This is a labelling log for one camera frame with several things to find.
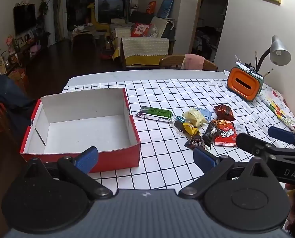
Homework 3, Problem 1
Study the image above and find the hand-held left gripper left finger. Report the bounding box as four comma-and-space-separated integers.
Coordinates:
21, 146, 113, 200

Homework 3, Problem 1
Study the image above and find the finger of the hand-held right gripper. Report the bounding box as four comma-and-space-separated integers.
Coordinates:
235, 133, 277, 158
268, 126, 295, 149

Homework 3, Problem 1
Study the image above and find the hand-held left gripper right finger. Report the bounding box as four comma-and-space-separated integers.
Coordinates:
178, 146, 278, 199

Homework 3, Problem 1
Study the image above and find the brown chocolate packet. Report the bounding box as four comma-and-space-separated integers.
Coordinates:
184, 135, 212, 152

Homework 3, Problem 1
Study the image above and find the black snack packet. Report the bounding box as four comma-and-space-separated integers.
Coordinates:
202, 126, 221, 148

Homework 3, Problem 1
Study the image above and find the red white chip bag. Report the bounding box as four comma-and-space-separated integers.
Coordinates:
211, 119, 238, 147

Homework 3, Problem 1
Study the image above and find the red cardboard box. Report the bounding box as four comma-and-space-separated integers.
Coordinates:
20, 88, 141, 173

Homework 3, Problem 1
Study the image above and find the yellow chocolate packet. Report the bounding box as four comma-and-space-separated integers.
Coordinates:
182, 123, 200, 137

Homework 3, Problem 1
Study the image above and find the dark red snack packet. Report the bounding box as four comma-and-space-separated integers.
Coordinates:
214, 104, 236, 121

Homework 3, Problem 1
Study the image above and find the cream snack packet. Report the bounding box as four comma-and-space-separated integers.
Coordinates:
182, 107, 210, 127

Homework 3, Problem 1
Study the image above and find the light blue snack packet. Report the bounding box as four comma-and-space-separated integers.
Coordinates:
198, 108, 212, 122

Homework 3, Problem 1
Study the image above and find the green silver snack packet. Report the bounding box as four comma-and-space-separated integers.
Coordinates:
136, 106, 175, 123

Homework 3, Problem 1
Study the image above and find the floral cloth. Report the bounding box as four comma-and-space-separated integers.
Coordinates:
260, 84, 295, 132

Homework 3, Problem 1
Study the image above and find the orange pen holder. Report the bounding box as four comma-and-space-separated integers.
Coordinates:
227, 62, 265, 102

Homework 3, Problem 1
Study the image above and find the checkered tablecloth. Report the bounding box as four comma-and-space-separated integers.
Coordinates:
62, 78, 295, 191

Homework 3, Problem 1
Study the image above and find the grey desk lamp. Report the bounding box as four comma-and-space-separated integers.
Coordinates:
258, 35, 292, 77

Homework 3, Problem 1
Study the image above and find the pink cloth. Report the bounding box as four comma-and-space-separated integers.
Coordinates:
181, 54, 205, 70

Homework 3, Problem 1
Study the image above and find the dark blue jacket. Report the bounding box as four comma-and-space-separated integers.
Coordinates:
0, 75, 36, 119

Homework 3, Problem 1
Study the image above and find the wooden dining chair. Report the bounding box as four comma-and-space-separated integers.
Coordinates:
159, 55, 218, 72

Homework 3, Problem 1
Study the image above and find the red floor toy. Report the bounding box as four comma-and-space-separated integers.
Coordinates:
99, 50, 114, 60

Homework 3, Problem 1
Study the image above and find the wooden coffee table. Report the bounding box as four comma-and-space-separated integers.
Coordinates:
71, 25, 106, 50

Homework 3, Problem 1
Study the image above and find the cream sofa cover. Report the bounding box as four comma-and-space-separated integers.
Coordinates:
120, 37, 170, 66

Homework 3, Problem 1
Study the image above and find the dark television cabinet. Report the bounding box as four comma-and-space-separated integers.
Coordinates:
4, 32, 51, 65

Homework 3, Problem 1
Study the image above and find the yellow giraffe toy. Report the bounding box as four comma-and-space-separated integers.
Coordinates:
87, 2, 111, 33

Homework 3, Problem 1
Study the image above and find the red printed cushion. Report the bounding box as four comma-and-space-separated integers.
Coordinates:
130, 23, 153, 38

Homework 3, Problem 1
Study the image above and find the white tower air conditioner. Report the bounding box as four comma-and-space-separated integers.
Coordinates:
44, 0, 56, 45

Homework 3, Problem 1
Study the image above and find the dark sofa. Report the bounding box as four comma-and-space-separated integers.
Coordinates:
113, 11, 175, 67

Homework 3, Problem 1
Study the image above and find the black television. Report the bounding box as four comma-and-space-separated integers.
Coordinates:
13, 4, 36, 35

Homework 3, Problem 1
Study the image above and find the blue cushion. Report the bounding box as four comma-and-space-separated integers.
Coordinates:
157, 0, 175, 18

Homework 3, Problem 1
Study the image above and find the green potted plant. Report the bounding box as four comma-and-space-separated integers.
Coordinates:
36, 1, 51, 37

